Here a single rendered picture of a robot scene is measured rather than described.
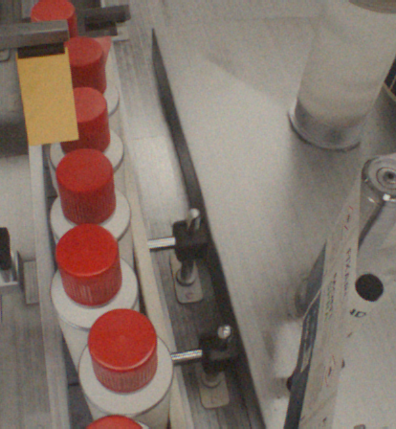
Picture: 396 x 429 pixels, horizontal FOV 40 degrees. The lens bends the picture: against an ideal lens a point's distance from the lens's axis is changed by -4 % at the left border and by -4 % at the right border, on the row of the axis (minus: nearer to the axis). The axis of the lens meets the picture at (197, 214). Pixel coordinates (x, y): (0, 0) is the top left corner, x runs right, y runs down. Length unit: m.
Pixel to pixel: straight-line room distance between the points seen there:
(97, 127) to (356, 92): 0.30
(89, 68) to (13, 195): 0.29
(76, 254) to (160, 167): 0.37
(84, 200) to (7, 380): 0.27
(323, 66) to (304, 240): 0.17
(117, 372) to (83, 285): 0.05
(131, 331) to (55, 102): 0.15
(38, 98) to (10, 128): 0.37
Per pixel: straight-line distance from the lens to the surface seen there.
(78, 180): 0.31
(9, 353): 0.55
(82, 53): 0.39
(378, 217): 0.37
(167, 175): 0.64
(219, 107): 0.64
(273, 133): 0.63
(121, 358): 0.26
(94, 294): 0.30
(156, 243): 0.49
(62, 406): 0.38
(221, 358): 0.44
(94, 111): 0.35
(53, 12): 0.43
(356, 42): 0.53
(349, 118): 0.60
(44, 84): 0.34
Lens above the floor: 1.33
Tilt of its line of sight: 56 degrees down
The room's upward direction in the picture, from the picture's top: 8 degrees clockwise
